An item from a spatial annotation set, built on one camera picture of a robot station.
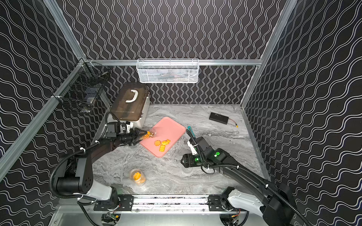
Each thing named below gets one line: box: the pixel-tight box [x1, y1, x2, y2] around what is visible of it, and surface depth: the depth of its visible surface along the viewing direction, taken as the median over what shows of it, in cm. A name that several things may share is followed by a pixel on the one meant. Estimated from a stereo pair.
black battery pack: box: [208, 112, 230, 125], surface depth 112 cm
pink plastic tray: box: [139, 116, 187, 158], surface depth 105 cm
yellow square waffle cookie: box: [159, 145, 166, 153], surface depth 96 cm
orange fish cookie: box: [161, 138, 172, 146], surface depth 99 cm
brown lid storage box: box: [110, 82, 151, 129], surface depth 105 cm
